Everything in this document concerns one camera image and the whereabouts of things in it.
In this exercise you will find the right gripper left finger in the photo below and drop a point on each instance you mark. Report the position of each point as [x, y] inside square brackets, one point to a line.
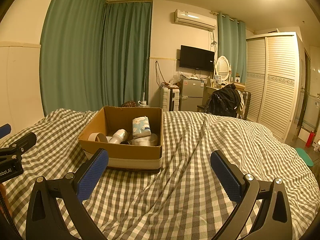
[44, 219]

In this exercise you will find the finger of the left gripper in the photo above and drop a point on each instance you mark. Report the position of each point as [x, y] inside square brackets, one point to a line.
[15, 150]
[5, 130]

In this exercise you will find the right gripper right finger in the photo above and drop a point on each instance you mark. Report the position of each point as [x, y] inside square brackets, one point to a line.
[273, 220]

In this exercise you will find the black tape roll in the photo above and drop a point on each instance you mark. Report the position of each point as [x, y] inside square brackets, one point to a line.
[98, 137]

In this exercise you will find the white bottle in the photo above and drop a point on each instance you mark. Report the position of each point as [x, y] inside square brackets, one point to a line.
[118, 137]

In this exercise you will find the blue floral tissue pack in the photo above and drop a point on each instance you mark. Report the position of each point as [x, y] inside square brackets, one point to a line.
[141, 127]

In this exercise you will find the red fire extinguisher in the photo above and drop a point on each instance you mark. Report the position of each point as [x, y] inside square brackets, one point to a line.
[310, 139]

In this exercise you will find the grey checkered bed cover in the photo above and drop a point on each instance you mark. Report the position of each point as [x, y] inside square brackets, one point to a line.
[185, 200]

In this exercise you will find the cardboard box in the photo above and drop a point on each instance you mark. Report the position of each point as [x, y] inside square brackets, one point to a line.
[132, 137]

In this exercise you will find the large green curtain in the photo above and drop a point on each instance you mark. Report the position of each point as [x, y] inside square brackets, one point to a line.
[94, 54]

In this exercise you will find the brown patterned bag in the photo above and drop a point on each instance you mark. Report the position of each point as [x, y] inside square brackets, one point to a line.
[129, 104]

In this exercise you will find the black clothes on chair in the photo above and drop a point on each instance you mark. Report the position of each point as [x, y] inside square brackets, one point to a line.
[228, 101]

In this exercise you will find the large clear water jug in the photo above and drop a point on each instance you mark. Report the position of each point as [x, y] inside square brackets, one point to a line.
[142, 104]

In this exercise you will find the wooden dressing table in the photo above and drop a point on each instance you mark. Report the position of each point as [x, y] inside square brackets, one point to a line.
[209, 89]

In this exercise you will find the silver mini fridge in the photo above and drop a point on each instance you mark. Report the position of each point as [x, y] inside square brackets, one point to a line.
[191, 94]

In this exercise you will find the white louvered wardrobe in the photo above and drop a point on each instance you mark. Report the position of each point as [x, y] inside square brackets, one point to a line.
[272, 78]

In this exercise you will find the oval white vanity mirror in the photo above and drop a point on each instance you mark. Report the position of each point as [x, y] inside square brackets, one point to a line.
[223, 68]

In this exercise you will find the white suitcase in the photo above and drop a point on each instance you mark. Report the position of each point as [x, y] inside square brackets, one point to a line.
[170, 98]

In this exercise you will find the small green curtain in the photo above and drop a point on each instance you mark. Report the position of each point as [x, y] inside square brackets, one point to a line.
[232, 44]

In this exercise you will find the white air conditioner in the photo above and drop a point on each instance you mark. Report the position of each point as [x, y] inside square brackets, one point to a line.
[195, 20]

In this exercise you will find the black wall television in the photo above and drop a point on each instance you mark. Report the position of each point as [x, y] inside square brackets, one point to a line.
[196, 58]

